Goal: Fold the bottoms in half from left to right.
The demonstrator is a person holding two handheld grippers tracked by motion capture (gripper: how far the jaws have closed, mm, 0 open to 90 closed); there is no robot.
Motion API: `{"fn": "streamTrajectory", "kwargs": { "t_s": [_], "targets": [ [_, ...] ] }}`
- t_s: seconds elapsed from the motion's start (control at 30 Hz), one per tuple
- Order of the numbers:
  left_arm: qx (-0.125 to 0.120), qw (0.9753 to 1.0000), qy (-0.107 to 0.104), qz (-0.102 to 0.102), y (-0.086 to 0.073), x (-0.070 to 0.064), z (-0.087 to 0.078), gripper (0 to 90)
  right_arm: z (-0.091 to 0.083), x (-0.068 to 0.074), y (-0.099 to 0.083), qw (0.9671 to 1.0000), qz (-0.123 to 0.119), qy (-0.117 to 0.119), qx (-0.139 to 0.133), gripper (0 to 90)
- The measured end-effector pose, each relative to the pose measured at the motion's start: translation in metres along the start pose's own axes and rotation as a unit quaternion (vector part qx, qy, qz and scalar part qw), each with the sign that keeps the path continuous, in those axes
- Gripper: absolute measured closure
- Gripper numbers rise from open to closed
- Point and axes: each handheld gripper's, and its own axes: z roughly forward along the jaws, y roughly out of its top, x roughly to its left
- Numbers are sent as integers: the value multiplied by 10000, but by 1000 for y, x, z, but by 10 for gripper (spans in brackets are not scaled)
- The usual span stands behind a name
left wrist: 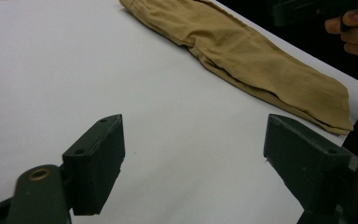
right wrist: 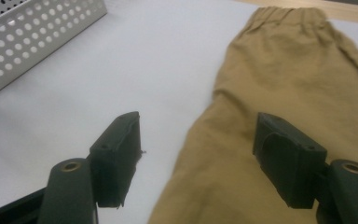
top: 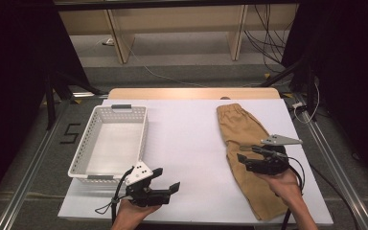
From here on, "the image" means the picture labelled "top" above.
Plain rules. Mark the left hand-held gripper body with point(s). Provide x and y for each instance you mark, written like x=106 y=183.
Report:
x=139 y=172

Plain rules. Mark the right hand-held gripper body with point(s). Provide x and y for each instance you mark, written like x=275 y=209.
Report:
x=271 y=163

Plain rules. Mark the tan pants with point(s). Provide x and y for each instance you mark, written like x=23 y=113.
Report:
x=239 y=127

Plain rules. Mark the white perforated plastic basket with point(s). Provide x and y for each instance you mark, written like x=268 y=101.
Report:
x=115 y=150

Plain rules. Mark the person's right hand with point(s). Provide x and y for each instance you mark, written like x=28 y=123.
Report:
x=284 y=187

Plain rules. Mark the person's left hand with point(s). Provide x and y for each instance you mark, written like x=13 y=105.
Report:
x=134 y=215

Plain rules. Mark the light wooden table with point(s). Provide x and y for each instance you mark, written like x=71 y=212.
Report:
x=188 y=93

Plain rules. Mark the black metal stand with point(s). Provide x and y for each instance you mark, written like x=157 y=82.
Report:
x=49 y=102
x=310 y=89

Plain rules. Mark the black curtain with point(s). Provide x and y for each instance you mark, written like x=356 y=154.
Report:
x=348 y=64
x=12 y=64

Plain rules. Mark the white power adapter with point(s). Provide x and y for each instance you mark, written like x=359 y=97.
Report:
x=109 y=41

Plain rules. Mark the beige wooden desk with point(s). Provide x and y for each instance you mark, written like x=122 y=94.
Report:
x=172 y=19

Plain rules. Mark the metal floor rail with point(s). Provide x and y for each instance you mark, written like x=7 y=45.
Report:
x=28 y=179
x=332 y=159

